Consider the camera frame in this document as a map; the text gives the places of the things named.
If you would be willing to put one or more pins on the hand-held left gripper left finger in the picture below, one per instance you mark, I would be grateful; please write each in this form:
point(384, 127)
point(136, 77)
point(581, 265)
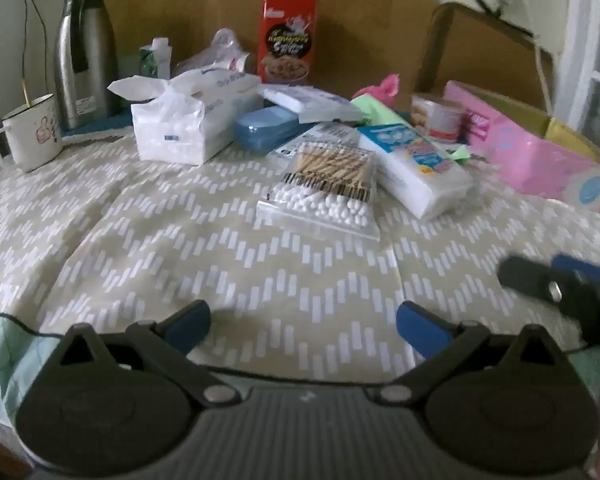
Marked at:
point(190, 325)

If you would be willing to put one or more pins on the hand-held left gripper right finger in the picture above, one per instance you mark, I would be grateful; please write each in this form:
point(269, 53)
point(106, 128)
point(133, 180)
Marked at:
point(420, 330)

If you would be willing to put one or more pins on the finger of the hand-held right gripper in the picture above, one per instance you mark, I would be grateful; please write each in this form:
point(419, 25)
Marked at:
point(580, 267)
point(527, 277)

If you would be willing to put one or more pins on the pink tin box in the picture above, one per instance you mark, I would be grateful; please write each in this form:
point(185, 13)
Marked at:
point(525, 160)

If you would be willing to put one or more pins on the cotton pad pack blue label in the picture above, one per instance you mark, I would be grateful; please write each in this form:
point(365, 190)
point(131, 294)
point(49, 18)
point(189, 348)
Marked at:
point(420, 175)

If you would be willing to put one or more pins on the cotton swab bag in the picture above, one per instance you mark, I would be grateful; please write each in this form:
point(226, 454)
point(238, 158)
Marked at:
point(320, 195)

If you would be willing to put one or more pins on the blue plastic case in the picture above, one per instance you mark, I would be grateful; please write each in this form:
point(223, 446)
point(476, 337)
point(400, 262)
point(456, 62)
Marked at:
point(265, 130)

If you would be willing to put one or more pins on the barcoded clear swab bag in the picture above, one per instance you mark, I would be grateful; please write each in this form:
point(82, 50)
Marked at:
point(325, 132)

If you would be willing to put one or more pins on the light green packet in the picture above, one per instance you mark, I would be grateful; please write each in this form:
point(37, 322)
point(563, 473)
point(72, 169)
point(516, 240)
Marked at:
point(377, 112)

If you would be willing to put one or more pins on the pink cloth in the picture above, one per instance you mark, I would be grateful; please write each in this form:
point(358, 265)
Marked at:
point(382, 87)

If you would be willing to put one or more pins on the white pack with blue print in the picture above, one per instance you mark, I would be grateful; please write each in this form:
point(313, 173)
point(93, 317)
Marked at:
point(305, 100)

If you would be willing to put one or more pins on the beige zigzag tablecloth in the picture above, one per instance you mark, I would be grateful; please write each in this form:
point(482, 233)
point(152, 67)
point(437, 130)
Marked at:
point(180, 260)

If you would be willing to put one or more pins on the white can red label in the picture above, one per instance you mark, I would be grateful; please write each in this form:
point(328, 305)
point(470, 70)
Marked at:
point(437, 117)

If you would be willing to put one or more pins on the light green table cover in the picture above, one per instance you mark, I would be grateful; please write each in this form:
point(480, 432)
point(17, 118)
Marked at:
point(5, 370)

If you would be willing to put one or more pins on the white tissue pack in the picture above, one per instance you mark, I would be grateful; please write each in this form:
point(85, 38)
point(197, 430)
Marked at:
point(180, 120)

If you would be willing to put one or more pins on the wooden chair back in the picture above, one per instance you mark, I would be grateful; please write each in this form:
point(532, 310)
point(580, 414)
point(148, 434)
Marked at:
point(485, 55)

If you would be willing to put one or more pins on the white enamel mug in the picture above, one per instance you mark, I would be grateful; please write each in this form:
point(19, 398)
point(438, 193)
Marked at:
point(32, 135)

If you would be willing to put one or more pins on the small green white carton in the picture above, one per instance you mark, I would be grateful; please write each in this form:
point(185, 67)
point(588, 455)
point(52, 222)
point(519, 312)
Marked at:
point(156, 60)

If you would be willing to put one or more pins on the clear plastic bag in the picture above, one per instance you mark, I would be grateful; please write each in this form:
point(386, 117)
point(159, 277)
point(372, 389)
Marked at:
point(215, 55)

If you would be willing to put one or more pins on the thin wooden stick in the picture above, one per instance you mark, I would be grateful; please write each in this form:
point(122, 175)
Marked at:
point(26, 95)

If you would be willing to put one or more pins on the stainless steel thermos flask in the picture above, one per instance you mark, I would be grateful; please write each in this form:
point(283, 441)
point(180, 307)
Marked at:
point(85, 60)

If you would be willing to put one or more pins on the red cereal box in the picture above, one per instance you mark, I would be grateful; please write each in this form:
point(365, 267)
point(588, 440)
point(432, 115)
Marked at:
point(287, 40)

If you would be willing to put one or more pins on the brown paper sheet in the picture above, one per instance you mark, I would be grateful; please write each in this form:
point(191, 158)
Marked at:
point(205, 0)

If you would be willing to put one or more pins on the white window frame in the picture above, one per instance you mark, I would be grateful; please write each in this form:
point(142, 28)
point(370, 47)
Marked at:
point(585, 60)

